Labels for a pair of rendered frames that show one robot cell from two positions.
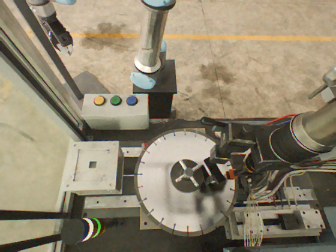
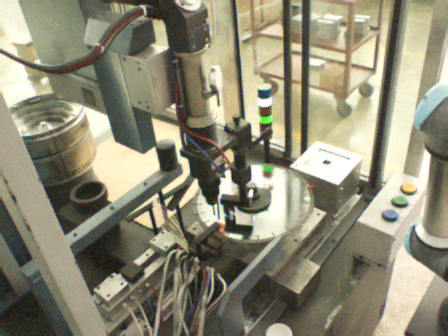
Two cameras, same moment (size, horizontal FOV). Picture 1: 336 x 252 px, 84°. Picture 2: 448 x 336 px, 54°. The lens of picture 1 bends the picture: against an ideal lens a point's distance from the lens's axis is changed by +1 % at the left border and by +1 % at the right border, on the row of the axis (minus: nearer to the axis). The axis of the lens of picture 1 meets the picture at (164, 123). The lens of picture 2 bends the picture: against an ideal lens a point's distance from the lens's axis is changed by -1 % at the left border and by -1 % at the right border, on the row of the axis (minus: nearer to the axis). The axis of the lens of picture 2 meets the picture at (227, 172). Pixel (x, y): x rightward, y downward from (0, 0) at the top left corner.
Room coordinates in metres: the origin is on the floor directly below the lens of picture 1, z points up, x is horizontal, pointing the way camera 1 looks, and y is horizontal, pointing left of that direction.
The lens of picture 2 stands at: (0.85, -0.77, 1.80)
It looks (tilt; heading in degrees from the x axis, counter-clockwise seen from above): 37 degrees down; 140
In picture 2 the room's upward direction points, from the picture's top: 6 degrees counter-clockwise
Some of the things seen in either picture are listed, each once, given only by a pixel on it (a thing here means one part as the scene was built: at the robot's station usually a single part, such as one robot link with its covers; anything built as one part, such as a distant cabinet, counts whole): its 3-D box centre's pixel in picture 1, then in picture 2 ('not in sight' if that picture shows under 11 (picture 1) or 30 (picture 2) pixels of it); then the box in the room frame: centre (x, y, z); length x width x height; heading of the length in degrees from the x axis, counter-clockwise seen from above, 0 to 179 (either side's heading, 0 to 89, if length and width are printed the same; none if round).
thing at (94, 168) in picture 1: (98, 168); (325, 179); (0.15, 0.25, 0.82); 0.18 x 0.18 x 0.15; 7
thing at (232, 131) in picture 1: (229, 145); (239, 150); (0.17, -0.16, 1.17); 0.06 x 0.05 x 0.20; 88
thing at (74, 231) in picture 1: (75, 230); (264, 90); (-0.04, 0.16, 1.14); 0.05 x 0.04 x 0.03; 7
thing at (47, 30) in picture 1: (52, 24); not in sight; (0.68, 0.52, 1.05); 0.09 x 0.08 x 0.12; 47
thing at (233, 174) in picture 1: (242, 174); (209, 240); (0.16, -0.28, 0.95); 0.10 x 0.03 x 0.07; 97
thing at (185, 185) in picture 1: (186, 174); (252, 195); (0.13, -0.09, 0.96); 0.11 x 0.11 x 0.03
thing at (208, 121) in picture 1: (218, 129); (255, 136); (0.19, -0.12, 1.21); 0.08 x 0.06 x 0.03; 97
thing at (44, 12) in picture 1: (42, 6); not in sight; (0.68, 0.52, 1.13); 0.08 x 0.08 x 0.05
